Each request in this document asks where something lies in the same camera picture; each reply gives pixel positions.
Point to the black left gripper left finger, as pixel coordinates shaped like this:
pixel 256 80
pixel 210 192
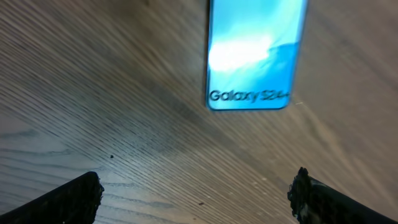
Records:
pixel 75 202

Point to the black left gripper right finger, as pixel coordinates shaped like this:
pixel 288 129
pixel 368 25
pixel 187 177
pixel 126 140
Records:
pixel 313 202

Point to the blue Galaxy smartphone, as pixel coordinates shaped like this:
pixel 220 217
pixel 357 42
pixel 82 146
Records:
pixel 253 46

